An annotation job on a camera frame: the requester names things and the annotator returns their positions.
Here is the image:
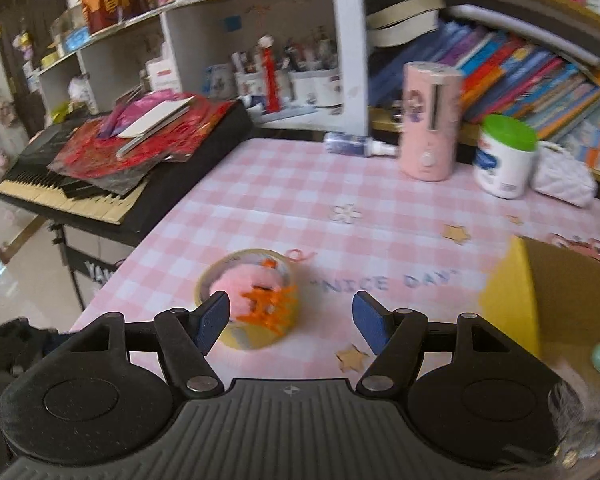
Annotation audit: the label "pink checked tablecloth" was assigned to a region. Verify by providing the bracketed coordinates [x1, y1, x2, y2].
[70, 137, 600, 386]

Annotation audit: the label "pink cylindrical humidifier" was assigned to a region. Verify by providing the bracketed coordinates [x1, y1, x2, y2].
[397, 61, 465, 182]

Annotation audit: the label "black electronic keyboard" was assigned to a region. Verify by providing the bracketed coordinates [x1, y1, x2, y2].
[0, 100, 255, 248]

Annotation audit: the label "pink fluffy ball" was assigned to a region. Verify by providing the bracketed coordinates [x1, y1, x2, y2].
[209, 265, 288, 323]

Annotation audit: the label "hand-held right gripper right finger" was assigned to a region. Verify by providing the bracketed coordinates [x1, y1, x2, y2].
[352, 290, 536, 396]

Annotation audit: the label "red plastic packets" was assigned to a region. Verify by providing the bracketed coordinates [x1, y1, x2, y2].
[47, 91, 236, 196]

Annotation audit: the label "white card booklet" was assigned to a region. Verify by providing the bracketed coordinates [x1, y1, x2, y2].
[115, 100, 191, 139]

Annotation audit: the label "yellow cardboard box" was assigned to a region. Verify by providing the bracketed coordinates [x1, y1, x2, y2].
[479, 235, 600, 396]

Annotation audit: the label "black keyboard stand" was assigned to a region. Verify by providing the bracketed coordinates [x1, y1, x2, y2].
[50, 222, 131, 311]

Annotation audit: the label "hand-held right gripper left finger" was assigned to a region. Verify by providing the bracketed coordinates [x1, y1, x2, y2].
[77, 291, 231, 396]

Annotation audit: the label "wooden bookshelf unit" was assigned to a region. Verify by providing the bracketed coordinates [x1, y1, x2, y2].
[30, 0, 600, 186]

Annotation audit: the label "row of colourful books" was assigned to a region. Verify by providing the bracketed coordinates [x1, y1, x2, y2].
[370, 20, 600, 161]

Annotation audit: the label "small blue spray bottle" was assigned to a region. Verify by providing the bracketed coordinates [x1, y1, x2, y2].
[323, 131, 398, 157]

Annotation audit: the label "white jar green lid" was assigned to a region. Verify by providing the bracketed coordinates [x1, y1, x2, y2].
[472, 114, 540, 200]

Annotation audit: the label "tape roll with orange clip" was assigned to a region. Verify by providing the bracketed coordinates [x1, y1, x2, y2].
[195, 249, 300, 350]

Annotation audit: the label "white quilted pearl bag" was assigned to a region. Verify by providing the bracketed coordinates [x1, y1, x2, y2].
[530, 141, 598, 208]

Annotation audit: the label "red tassel ornament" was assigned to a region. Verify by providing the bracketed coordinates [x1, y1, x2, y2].
[260, 35, 284, 113]

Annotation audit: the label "dark lattice cabinet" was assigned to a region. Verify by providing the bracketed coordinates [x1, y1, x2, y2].
[0, 0, 71, 136]

